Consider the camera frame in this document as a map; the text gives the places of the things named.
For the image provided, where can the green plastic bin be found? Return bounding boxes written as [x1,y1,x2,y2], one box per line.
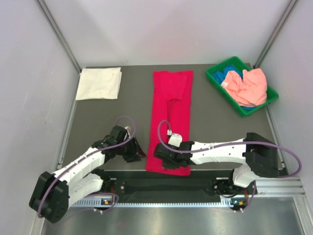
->
[206,56,279,117]

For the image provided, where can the folded white t-shirt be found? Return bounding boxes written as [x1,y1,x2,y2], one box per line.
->
[75,67,122,101]

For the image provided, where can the blue t-shirt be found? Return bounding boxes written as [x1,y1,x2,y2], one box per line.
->
[212,65,243,84]

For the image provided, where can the aluminium frame rail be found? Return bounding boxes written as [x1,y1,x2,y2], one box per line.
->
[256,177,305,198]

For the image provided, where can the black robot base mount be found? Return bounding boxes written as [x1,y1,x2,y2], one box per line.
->
[95,169,253,204]

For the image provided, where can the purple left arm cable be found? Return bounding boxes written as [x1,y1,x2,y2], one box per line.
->
[37,116,137,219]

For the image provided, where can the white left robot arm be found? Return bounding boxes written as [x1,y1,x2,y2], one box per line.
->
[29,125,146,223]

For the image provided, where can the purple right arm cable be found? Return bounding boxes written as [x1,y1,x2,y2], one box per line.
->
[157,120,303,212]

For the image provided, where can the grey slotted cable duct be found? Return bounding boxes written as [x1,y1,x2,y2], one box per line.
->
[70,197,247,208]

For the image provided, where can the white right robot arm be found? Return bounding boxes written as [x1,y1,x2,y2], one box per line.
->
[154,133,279,194]

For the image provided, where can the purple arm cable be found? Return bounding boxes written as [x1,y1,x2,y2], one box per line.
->
[37,116,137,219]
[157,120,303,212]

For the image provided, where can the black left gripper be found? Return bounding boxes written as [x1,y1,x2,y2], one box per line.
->
[116,136,146,163]

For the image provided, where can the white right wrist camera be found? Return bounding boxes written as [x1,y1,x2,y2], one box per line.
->
[167,130,182,147]

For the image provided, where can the red t-shirt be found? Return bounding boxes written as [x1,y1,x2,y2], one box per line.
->
[145,70,194,176]

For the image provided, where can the salmon pink t-shirt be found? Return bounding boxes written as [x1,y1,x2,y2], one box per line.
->
[221,69,268,107]

